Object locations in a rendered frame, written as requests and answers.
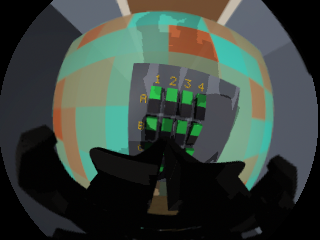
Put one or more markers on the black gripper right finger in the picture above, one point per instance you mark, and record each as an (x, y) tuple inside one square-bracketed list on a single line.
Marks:
[(185, 173)]

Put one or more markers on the grey switch panel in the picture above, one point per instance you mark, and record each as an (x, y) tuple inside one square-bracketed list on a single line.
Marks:
[(194, 108)]

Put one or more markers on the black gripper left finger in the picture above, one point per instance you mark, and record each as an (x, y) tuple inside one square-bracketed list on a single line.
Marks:
[(142, 169)]

